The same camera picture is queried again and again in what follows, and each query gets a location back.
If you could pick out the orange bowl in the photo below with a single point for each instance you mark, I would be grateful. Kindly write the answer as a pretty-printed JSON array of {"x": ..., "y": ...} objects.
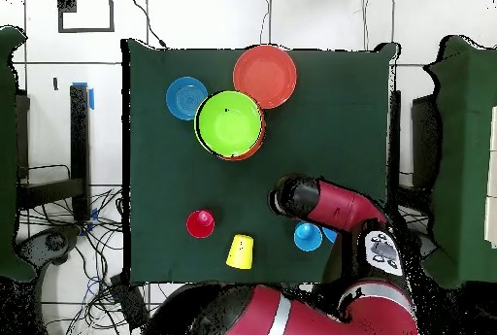
[
  {"x": 258, "y": 148},
  {"x": 266, "y": 74}
]

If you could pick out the green bowl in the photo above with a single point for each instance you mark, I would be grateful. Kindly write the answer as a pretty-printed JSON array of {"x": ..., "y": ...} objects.
[{"x": 229, "y": 123}]

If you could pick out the yellow cup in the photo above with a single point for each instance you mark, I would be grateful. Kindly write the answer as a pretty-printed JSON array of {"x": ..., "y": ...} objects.
[{"x": 240, "y": 251}]

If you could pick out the light blue cup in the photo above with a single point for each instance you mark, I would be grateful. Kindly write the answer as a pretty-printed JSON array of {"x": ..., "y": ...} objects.
[{"x": 307, "y": 240}]

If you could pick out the small blue bowl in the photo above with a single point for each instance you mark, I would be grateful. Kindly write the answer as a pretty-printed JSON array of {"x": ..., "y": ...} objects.
[{"x": 182, "y": 98}]

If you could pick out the large blue bowl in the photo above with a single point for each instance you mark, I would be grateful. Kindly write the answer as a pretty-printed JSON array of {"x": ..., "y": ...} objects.
[{"x": 330, "y": 234}]

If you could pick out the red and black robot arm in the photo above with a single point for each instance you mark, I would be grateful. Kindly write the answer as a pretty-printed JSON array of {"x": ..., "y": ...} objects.
[{"x": 337, "y": 207}]

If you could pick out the red cup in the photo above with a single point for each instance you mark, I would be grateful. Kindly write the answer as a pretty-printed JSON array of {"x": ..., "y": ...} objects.
[{"x": 200, "y": 226}]

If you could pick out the dark green tablecloth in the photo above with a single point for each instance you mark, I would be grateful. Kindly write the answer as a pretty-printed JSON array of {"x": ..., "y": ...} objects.
[{"x": 330, "y": 137}]

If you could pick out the black power brick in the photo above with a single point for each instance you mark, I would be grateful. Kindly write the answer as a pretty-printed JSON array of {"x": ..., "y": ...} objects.
[{"x": 132, "y": 304}]

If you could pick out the green cloth side table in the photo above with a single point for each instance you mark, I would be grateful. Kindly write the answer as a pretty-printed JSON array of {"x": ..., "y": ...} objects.
[
  {"x": 466, "y": 156},
  {"x": 7, "y": 156}
]

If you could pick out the black metal frame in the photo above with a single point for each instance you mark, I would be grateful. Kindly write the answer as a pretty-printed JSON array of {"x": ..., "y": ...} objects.
[{"x": 79, "y": 137}]

